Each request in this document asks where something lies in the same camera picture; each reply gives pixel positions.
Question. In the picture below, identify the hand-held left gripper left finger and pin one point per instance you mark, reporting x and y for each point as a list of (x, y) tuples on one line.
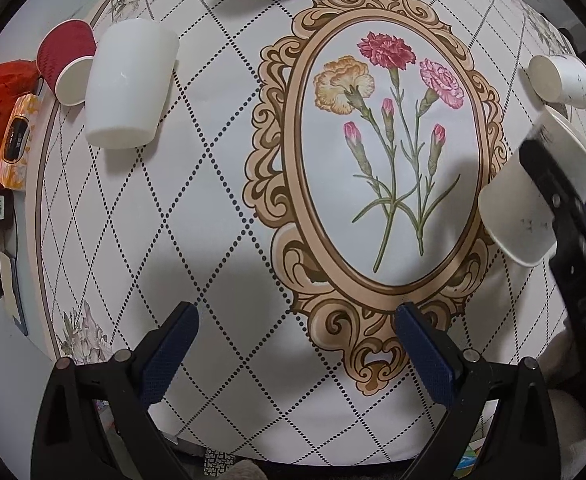
[(165, 355)]

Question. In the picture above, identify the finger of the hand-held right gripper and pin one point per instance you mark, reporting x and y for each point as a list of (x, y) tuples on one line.
[(555, 195)]

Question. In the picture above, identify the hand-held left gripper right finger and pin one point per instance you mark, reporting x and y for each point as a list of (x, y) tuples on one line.
[(425, 355)]

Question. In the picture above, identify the speckled white paper cup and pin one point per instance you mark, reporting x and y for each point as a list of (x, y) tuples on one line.
[(523, 210)]

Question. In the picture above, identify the small white paper cup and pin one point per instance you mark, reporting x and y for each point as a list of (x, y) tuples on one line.
[(563, 80)]

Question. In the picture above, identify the large white plastic cup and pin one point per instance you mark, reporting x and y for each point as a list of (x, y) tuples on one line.
[(128, 85)]

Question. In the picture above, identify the red ribbed paper cup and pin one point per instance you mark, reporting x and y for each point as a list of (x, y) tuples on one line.
[(63, 55)]

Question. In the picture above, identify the beige fuzzy cloth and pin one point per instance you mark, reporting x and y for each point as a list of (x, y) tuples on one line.
[(573, 410)]

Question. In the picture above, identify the black white patterned box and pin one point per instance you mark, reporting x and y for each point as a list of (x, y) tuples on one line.
[(219, 464)]

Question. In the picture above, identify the floral printed tablecloth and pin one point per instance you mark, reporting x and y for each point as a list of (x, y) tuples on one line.
[(253, 220)]

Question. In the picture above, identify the white flat device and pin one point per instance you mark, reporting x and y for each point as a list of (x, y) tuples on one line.
[(10, 285)]

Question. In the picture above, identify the yellow tissue packet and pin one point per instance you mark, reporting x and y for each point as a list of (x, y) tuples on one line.
[(18, 145)]

